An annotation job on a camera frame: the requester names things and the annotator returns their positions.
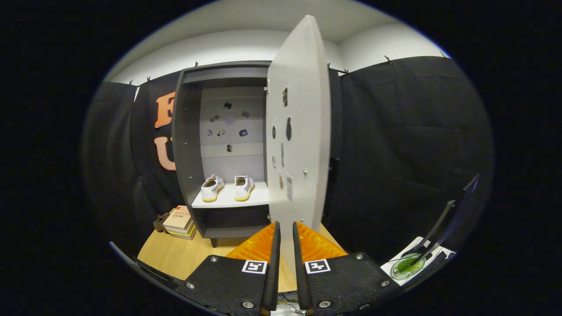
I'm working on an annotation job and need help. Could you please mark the grey shoe cabinet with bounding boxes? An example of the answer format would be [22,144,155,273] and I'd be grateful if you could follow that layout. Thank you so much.
[171,61,343,248]

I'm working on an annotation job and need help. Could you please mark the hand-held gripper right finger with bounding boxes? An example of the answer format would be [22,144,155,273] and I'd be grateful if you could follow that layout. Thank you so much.
[292,221,402,316]

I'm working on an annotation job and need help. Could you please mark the beige orange book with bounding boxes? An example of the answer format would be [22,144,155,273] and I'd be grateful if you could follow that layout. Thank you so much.
[162,205,192,233]

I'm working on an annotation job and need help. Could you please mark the black backdrop cloth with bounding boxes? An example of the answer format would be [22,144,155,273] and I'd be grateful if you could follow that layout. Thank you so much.
[81,55,494,268]

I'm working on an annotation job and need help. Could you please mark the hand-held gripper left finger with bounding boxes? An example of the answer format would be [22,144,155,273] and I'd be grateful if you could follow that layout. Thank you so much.
[184,221,281,316]

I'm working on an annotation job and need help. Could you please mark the white canvas shoe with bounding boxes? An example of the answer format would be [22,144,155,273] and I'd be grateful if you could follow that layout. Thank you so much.
[234,175,256,202]
[201,174,225,203]

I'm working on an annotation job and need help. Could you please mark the yellow-edged book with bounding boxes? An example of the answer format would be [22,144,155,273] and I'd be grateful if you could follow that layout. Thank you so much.
[166,219,197,241]

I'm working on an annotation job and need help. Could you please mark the dark brown object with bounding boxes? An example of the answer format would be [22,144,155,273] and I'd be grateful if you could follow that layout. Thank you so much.
[153,212,171,233]

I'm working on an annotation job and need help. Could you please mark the white sheet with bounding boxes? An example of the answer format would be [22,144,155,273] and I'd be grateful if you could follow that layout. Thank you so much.
[380,237,457,286]

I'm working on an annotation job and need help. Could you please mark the black stand rod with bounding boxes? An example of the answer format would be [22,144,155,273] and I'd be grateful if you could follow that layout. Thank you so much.
[411,173,480,266]

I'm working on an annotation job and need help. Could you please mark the green glass dish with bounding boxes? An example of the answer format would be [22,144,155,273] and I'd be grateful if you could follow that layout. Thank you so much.
[390,253,426,281]

